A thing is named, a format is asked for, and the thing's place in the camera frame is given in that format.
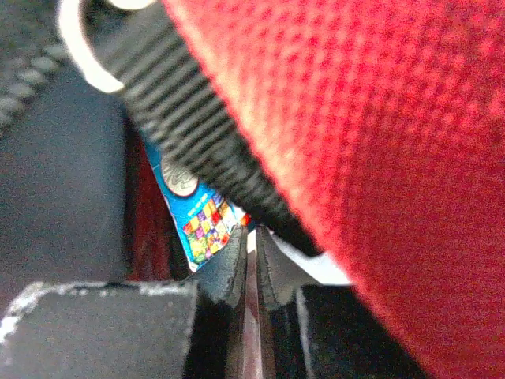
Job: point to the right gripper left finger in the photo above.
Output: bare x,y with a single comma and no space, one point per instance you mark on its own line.
173,329

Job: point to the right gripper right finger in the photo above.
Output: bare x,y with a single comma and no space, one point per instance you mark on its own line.
311,330

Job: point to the blue cartoon book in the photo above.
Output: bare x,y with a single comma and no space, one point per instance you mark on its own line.
203,218

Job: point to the red student backpack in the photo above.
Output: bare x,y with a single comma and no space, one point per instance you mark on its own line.
366,136

